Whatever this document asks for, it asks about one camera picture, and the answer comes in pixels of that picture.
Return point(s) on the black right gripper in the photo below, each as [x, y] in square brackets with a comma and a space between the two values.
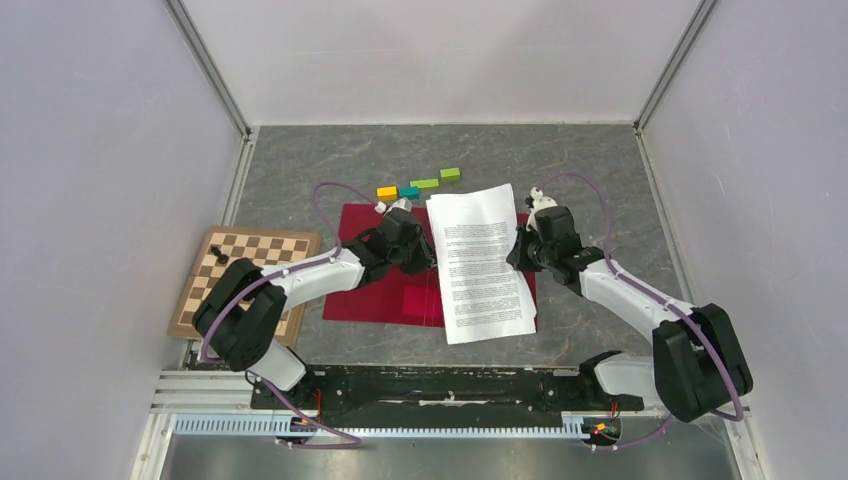
[517, 256]

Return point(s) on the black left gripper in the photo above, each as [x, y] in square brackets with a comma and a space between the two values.
[426, 259]

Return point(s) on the red clip file folder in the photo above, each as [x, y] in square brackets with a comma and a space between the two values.
[412, 300]

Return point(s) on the printed white paper sheets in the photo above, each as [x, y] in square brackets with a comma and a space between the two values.
[483, 297]

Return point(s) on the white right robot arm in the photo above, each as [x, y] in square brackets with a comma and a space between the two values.
[696, 366]

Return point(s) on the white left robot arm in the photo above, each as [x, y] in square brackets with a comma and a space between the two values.
[238, 318]

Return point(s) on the yellow block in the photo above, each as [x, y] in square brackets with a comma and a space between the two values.
[387, 193]

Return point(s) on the teal block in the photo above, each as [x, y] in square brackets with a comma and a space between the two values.
[409, 192]

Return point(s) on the long lime green block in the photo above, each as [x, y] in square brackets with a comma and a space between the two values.
[425, 184]

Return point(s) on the short lime green block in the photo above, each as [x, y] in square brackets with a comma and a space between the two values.
[450, 174]

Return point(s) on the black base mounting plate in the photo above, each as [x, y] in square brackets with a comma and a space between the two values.
[371, 396]

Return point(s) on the black chess piece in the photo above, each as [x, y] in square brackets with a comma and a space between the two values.
[220, 257]

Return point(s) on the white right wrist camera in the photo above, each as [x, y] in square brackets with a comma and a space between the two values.
[537, 201]

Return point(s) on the white comb cable duct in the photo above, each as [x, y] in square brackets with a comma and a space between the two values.
[282, 426]

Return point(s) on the aluminium frame post right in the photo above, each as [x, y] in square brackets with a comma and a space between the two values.
[685, 43]

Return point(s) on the aluminium frame post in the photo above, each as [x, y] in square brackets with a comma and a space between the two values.
[202, 55]
[685, 43]

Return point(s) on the aluminium frame post left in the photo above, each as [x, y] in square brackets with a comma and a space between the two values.
[202, 55]

